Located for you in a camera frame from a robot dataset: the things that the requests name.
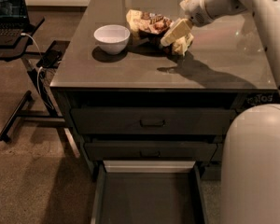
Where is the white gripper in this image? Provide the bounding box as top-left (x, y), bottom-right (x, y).
top-left (161, 0), bottom-right (214, 47)

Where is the brown chip bag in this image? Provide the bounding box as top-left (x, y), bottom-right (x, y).
top-left (126, 9), bottom-right (194, 56)

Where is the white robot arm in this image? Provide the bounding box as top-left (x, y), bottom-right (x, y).
top-left (180, 0), bottom-right (280, 224)

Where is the snack bag in drawer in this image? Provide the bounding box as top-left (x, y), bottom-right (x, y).
top-left (244, 93), bottom-right (280, 107)

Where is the middle right drawer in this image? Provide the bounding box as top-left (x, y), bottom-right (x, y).
top-left (212, 143), bottom-right (223, 161)

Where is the top left drawer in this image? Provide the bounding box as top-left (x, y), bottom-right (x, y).
top-left (71, 107), bottom-right (236, 135)

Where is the bottom right drawer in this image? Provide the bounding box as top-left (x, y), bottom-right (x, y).
top-left (201, 166), bottom-right (221, 181)

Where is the middle left drawer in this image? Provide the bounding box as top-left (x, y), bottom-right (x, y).
top-left (84, 141), bottom-right (217, 161)

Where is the open bottom left drawer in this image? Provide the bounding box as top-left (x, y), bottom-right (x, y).
top-left (91, 165), bottom-right (208, 224)

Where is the dark grey cabinet island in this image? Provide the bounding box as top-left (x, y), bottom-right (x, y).
top-left (50, 0), bottom-right (279, 174)

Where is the white ceramic bowl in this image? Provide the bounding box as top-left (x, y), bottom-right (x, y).
top-left (93, 24), bottom-right (130, 55)

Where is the black smartphone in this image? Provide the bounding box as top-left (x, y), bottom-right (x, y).
top-left (36, 49), bottom-right (62, 68)

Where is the black laptop stand table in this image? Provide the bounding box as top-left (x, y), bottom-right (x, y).
top-left (0, 15), bottom-right (71, 143)

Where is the black laptop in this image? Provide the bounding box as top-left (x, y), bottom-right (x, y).
top-left (0, 0), bottom-right (30, 35)

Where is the white charging cable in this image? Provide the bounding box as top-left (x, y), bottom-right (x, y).
top-left (20, 32), bottom-right (55, 110)

